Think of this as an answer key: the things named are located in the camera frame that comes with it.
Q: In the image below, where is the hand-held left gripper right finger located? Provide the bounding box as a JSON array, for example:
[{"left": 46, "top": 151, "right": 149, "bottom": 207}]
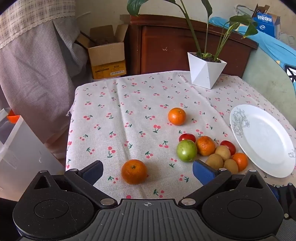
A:
[{"left": 181, "top": 159, "right": 272, "bottom": 208}]

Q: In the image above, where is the brown kiwi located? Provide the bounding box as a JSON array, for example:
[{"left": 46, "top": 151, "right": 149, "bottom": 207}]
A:
[
  {"left": 215, "top": 145, "right": 231, "bottom": 161},
  {"left": 206, "top": 153, "right": 224, "bottom": 169},
  {"left": 224, "top": 159, "right": 239, "bottom": 174}
]

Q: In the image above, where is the cherry print tablecloth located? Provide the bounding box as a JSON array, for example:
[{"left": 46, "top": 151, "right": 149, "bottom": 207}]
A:
[{"left": 65, "top": 70, "right": 296, "bottom": 200}]

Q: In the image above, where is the blue printed blanket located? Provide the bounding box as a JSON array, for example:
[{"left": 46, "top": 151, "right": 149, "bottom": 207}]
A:
[{"left": 209, "top": 16, "right": 296, "bottom": 95}]

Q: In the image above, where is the orange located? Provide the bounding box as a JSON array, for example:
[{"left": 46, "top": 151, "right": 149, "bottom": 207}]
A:
[
  {"left": 196, "top": 136, "right": 216, "bottom": 156},
  {"left": 121, "top": 159, "right": 148, "bottom": 185},
  {"left": 168, "top": 108, "right": 187, "bottom": 126},
  {"left": 232, "top": 153, "right": 248, "bottom": 172}
]

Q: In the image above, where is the orange item in bin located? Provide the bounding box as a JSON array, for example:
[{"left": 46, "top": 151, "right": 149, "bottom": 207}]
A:
[{"left": 6, "top": 109, "right": 21, "bottom": 123}]

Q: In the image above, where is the green leafy plant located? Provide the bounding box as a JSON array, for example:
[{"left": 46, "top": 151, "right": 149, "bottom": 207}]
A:
[{"left": 127, "top": 0, "right": 259, "bottom": 61}]

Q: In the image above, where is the dark wooden cabinet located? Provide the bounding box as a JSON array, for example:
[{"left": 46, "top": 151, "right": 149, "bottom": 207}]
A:
[{"left": 120, "top": 14, "right": 259, "bottom": 78}]

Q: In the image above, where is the clear plastic bin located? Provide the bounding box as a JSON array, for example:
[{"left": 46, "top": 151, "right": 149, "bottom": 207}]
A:
[{"left": 0, "top": 108, "right": 65, "bottom": 202}]

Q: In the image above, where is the white plate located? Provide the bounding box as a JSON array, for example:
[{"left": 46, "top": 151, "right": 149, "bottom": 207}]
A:
[{"left": 230, "top": 104, "right": 296, "bottom": 178}]

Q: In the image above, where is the lilac checked cloth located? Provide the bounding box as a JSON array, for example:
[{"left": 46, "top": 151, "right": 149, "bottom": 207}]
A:
[{"left": 0, "top": 19, "right": 93, "bottom": 160}]

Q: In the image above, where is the open cardboard box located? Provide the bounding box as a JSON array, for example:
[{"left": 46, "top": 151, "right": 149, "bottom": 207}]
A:
[{"left": 76, "top": 24, "right": 129, "bottom": 80}]

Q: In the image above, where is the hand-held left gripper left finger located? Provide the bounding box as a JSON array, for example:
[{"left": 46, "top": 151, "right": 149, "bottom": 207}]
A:
[{"left": 32, "top": 160, "right": 118, "bottom": 207}]

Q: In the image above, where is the blue and white carton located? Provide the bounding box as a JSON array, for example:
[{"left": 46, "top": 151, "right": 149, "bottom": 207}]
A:
[{"left": 252, "top": 4, "right": 281, "bottom": 39}]

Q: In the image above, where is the beige plaid curtain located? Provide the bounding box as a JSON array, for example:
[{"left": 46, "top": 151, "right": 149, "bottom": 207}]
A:
[{"left": 0, "top": 0, "right": 77, "bottom": 49}]

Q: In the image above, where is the red cherry tomato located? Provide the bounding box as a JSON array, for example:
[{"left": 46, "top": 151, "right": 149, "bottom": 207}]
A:
[
  {"left": 220, "top": 140, "right": 236, "bottom": 156},
  {"left": 179, "top": 133, "right": 196, "bottom": 143}
]

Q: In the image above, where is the grey-green padded headboard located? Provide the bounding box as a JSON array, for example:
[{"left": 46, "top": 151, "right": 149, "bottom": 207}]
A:
[{"left": 242, "top": 47, "right": 296, "bottom": 123}]

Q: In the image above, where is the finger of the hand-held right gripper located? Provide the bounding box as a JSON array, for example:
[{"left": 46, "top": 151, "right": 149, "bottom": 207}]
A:
[{"left": 268, "top": 182, "right": 296, "bottom": 219}]

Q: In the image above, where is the white faceted plant pot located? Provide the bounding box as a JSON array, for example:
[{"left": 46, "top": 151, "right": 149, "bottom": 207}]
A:
[{"left": 187, "top": 52, "right": 227, "bottom": 90}]

